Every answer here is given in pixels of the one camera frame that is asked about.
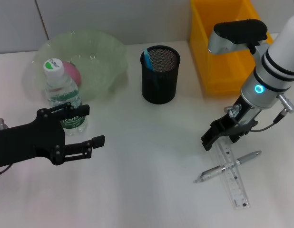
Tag grey clear pen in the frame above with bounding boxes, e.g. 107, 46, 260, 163
193, 150, 262, 184

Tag clear green-label water bottle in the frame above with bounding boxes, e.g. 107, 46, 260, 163
43, 58, 88, 136

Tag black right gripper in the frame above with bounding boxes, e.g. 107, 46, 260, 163
200, 96, 260, 152

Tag pink toy peach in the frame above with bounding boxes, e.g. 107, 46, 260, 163
62, 61, 82, 86

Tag yellow plastic bin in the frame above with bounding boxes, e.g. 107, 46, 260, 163
190, 0, 274, 96

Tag blue scissors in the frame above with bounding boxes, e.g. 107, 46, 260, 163
143, 48, 161, 92

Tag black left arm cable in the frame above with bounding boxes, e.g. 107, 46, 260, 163
0, 164, 11, 177

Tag clear plastic ruler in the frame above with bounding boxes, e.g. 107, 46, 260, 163
215, 139, 250, 210

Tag pale green glass fruit plate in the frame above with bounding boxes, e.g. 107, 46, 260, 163
31, 29, 128, 102

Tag grey right arm cable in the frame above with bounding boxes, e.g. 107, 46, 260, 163
224, 93, 291, 133

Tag black mesh pen holder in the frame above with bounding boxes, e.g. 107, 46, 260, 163
140, 45, 181, 105

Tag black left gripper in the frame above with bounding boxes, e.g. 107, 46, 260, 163
0, 102, 106, 166

